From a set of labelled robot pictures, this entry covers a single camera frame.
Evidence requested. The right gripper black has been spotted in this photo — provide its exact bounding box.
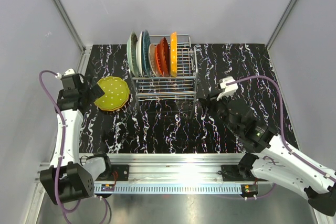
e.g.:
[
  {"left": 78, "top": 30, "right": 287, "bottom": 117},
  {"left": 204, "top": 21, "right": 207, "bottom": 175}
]
[{"left": 198, "top": 90, "right": 239, "bottom": 135}]

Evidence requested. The green scalloped plate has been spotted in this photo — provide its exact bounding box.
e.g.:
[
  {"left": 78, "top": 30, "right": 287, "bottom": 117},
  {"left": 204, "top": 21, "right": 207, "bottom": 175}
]
[{"left": 94, "top": 76, "right": 130, "bottom": 104}]

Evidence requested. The light green flower plate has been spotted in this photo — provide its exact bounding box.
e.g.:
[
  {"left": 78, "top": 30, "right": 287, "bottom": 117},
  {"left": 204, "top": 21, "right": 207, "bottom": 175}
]
[{"left": 127, "top": 32, "right": 139, "bottom": 77}]

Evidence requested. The white plate teal rim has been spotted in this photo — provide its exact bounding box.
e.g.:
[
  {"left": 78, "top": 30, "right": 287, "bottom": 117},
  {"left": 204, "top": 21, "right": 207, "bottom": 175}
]
[{"left": 136, "top": 31, "right": 144, "bottom": 77}]

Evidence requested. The cream plate with dark patch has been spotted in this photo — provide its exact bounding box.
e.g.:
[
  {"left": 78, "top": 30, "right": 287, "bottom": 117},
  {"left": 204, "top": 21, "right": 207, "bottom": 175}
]
[{"left": 149, "top": 44, "right": 158, "bottom": 77}]

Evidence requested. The dark teal plate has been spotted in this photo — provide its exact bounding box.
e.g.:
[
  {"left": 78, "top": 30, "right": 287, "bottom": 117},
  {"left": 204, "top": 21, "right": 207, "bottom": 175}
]
[{"left": 142, "top": 30, "right": 151, "bottom": 77}]

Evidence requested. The red-orange scalloped plate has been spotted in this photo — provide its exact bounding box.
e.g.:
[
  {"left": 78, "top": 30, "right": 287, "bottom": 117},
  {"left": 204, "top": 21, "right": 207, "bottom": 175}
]
[{"left": 155, "top": 44, "right": 163, "bottom": 77}]

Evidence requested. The dark red scalloped plate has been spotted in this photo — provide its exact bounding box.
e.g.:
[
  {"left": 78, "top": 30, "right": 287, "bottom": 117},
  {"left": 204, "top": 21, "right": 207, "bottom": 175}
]
[{"left": 159, "top": 37, "right": 169, "bottom": 77}]

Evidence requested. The yellow scalloped plate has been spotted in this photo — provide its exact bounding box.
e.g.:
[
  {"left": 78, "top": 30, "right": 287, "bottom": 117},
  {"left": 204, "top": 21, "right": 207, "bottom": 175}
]
[{"left": 170, "top": 31, "right": 177, "bottom": 77}]

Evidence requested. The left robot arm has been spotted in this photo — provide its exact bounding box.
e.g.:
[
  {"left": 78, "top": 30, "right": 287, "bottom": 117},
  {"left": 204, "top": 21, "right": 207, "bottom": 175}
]
[{"left": 39, "top": 69, "right": 113, "bottom": 207}]

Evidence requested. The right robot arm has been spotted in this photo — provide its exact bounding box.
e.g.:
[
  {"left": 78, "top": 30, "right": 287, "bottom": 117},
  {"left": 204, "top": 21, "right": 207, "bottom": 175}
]
[{"left": 199, "top": 96, "right": 335, "bottom": 217}]

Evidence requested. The bottom orange-yellow scalloped plate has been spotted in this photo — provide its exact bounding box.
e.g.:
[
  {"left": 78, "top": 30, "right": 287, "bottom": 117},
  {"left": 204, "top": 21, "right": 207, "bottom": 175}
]
[{"left": 95, "top": 98, "right": 129, "bottom": 112}]

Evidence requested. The right controller board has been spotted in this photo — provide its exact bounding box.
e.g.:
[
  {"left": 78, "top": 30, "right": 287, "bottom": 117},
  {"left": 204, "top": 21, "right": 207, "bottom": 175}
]
[{"left": 241, "top": 184, "right": 259, "bottom": 194}]

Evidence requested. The controller board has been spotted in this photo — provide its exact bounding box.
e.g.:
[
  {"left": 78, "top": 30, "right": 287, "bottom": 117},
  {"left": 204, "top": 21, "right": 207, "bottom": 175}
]
[
  {"left": 101, "top": 184, "right": 115, "bottom": 191},
  {"left": 241, "top": 184, "right": 259, "bottom": 194}
]

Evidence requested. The left controller board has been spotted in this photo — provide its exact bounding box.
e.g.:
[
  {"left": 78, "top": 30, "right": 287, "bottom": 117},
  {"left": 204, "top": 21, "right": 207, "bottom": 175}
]
[{"left": 101, "top": 184, "right": 115, "bottom": 191}]

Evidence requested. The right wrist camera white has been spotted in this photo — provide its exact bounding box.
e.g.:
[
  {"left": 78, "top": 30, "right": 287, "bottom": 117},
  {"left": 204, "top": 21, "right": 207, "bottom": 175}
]
[{"left": 216, "top": 77, "right": 238, "bottom": 101}]

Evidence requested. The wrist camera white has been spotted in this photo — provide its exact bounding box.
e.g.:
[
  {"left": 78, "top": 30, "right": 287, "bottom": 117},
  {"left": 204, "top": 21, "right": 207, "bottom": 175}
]
[
  {"left": 55, "top": 68, "right": 76, "bottom": 80},
  {"left": 216, "top": 77, "right": 238, "bottom": 101}
]

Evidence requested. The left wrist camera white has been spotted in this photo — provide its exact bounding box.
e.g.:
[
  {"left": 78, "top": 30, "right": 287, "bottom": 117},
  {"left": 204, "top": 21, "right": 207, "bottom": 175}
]
[{"left": 55, "top": 68, "right": 76, "bottom": 80}]

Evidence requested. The left aluminium frame post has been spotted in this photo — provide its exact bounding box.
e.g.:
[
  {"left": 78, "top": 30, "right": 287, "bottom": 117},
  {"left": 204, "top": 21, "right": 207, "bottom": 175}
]
[{"left": 38, "top": 0, "right": 91, "bottom": 57}]

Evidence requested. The aluminium frame post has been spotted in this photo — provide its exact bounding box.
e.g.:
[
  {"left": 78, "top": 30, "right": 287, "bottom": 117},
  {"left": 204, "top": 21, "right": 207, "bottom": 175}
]
[
  {"left": 266, "top": 0, "right": 299, "bottom": 51},
  {"left": 38, "top": 0, "right": 91, "bottom": 57}
]

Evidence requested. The metal wire dish rack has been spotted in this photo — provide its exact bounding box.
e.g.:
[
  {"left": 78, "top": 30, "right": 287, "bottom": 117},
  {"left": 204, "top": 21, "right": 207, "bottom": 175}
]
[{"left": 127, "top": 30, "right": 198, "bottom": 104}]

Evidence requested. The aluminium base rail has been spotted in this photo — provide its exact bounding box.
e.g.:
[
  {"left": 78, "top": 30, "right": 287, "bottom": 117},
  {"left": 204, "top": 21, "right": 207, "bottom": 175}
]
[{"left": 36, "top": 153, "right": 320, "bottom": 196}]

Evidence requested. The right aluminium frame post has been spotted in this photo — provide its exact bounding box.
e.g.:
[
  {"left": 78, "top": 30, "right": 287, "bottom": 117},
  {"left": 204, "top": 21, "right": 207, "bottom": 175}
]
[{"left": 266, "top": 0, "right": 299, "bottom": 51}]

